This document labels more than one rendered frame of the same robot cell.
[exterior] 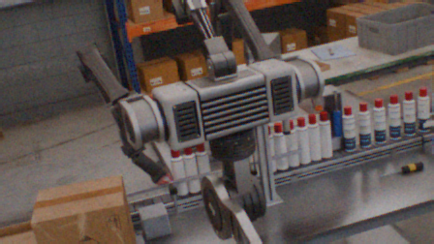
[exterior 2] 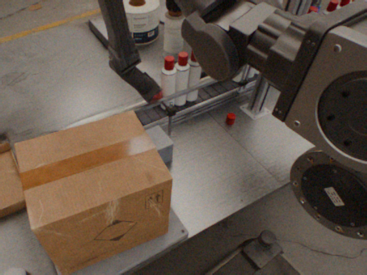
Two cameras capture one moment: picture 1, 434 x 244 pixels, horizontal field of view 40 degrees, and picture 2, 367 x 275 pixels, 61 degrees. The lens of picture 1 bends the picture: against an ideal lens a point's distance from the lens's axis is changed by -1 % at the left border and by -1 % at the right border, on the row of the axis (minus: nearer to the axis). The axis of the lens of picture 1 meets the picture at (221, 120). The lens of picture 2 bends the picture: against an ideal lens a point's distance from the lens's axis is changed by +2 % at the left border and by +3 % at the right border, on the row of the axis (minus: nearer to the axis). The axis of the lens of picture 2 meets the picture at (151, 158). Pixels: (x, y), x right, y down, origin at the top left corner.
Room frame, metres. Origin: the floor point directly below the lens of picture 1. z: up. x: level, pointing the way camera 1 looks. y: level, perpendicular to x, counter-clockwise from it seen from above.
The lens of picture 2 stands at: (1.39, 0.50, 1.65)
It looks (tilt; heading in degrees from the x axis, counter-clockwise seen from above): 51 degrees down; 344
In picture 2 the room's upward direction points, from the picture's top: straight up
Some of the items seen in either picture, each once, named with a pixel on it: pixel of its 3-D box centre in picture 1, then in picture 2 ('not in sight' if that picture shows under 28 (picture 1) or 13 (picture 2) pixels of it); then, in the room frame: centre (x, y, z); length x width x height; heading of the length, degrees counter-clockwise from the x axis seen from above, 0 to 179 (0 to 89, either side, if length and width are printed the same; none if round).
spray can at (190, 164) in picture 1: (191, 168); (181, 80); (2.23, 0.15, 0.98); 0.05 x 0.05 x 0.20
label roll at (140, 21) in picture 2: not in sight; (137, 18); (2.76, 0.18, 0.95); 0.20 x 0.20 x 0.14
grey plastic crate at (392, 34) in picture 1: (406, 28); not in sight; (4.25, -1.42, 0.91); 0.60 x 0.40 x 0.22; 113
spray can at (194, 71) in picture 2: (203, 166); (193, 75); (2.24, 0.10, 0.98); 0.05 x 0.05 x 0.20
